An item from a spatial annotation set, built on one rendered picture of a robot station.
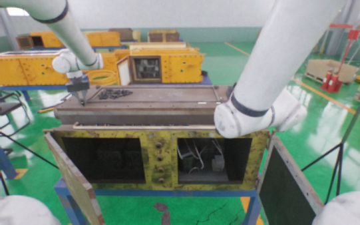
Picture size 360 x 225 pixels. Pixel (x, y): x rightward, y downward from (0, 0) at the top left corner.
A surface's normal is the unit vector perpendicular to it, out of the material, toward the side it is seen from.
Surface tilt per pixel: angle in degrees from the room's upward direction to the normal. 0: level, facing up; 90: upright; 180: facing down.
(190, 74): 90
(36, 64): 90
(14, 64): 90
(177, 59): 90
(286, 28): 99
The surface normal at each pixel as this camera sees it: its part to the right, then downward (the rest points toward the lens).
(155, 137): -0.01, 0.47
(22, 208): 0.14, -0.95
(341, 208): -0.22, -0.91
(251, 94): -0.67, 0.48
